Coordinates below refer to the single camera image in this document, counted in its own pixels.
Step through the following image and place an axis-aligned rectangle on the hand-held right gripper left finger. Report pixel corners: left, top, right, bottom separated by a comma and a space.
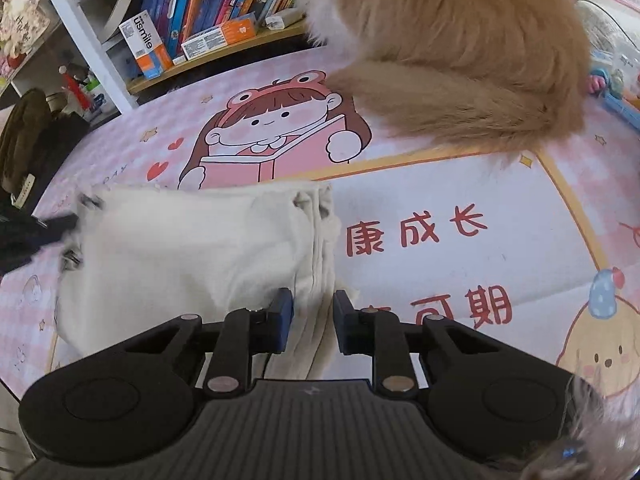
121, 287, 295, 401

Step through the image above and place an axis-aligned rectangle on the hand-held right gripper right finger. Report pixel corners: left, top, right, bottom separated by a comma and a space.
332, 289, 502, 397

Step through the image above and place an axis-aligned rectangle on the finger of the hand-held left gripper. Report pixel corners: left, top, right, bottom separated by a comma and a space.
30, 194, 106, 267

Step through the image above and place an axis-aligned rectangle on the cream t-shirt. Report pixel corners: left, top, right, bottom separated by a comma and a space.
54, 180, 345, 382

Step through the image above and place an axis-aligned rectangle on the dark bag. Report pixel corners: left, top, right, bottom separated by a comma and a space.
27, 112, 93, 206

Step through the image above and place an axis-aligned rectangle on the brown cloth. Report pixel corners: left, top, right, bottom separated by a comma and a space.
0, 87, 54, 208

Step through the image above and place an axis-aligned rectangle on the white bottle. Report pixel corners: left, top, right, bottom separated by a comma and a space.
84, 72, 110, 117

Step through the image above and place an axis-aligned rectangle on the red tassel ornament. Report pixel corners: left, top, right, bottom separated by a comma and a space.
58, 64, 94, 112

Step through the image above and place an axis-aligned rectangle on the pink cartoon printed table mat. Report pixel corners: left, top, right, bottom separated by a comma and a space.
0, 42, 640, 413

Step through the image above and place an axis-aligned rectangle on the white and wooden bookshelf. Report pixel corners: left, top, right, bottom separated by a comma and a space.
30, 0, 312, 113

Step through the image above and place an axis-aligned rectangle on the tall orange and white box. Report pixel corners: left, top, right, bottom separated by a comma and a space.
118, 10, 174, 81

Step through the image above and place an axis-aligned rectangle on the floral picture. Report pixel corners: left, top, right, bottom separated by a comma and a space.
0, 0, 52, 63

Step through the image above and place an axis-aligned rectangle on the flat orange and white box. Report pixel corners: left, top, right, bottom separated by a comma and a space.
179, 17, 259, 60

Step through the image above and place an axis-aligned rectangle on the grey fluffy material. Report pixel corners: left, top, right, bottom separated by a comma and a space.
517, 374, 640, 480

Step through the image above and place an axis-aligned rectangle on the white charger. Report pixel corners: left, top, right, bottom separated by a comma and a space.
264, 9, 302, 30

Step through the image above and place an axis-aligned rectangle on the orange fluffy cat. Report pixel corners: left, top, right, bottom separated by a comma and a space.
289, 0, 595, 162

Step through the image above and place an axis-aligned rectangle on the blue plastic toy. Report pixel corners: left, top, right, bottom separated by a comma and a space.
586, 60, 640, 129

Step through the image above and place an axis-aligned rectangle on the clear plastic container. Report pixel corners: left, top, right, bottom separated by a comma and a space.
574, 0, 640, 88

